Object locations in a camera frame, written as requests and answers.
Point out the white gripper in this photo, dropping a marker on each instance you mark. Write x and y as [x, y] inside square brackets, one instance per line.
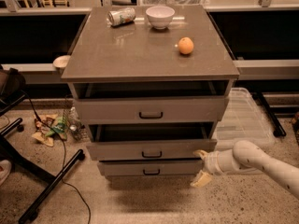
[211, 164]

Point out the grey drawer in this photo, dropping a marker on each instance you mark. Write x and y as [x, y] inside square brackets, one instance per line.
[150, 141]
[146, 168]
[146, 110]

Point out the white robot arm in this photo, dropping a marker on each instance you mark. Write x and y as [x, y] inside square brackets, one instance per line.
[245, 158]

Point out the grey bottom drawer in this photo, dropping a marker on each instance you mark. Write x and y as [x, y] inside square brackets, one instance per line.
[146, 168]

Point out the grey drawer cabinet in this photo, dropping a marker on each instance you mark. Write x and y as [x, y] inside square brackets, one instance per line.
[136, 61]

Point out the grey top drawer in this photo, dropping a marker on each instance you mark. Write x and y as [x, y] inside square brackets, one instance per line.
[146, 110]

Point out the clear plastic storage bin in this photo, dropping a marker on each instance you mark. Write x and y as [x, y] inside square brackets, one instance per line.
[243, 120]

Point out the black cart leg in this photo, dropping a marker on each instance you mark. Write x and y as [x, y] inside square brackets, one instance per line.
[278, 129]

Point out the orange fruit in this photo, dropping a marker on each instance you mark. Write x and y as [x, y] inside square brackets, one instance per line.
[185, 45]

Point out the white bowl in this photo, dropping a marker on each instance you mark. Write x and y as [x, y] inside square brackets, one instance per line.
[160, 17]

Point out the snack wrappers on floor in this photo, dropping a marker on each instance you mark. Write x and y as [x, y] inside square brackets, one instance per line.
[47, 126]

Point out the lying soda can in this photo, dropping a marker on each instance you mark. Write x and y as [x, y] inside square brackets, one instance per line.
[121, 16]

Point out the small bowl on ledge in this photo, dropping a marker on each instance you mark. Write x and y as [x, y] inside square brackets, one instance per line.
[61, 62]

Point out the white shoe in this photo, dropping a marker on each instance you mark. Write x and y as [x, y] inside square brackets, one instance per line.
[5, 169]

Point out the wire basket with bottles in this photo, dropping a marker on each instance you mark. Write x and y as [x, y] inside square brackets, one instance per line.
[73, 125]

